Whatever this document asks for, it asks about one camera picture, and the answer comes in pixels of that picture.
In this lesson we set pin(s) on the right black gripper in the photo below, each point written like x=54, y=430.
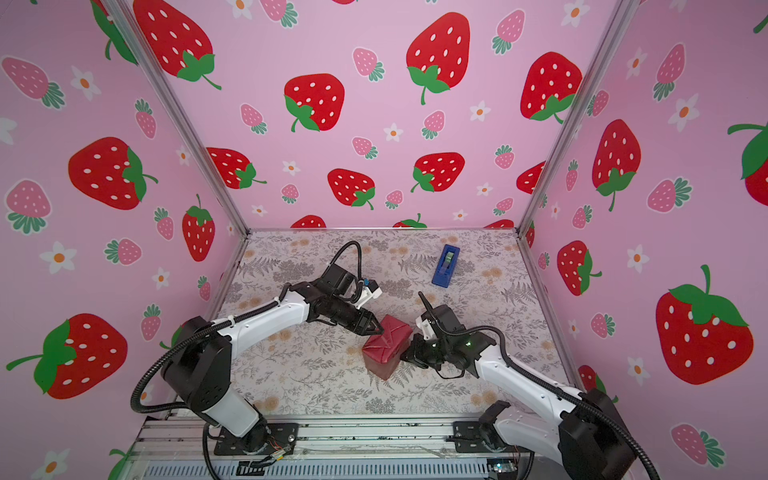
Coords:
x=412, y=355

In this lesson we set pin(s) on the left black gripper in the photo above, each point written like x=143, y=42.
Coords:
x=364, y=323

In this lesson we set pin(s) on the dark red wrapping paper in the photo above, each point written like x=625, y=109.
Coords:
x=381, y=353

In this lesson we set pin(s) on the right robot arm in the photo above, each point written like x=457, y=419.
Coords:
x=582, y=432

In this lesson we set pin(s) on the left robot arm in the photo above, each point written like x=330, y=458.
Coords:
x=195, y=373

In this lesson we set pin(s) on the blue tape dispenser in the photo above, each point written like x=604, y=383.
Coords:
x=446, y=266

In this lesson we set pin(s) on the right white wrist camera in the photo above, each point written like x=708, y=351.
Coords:
x=426, y=329

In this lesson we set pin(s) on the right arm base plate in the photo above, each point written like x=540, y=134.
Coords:
x=478, y=437

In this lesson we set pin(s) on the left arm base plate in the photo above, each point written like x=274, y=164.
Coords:
x=265, y=439

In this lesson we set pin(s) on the aluminium rail frame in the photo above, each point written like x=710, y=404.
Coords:
x=391, y=446

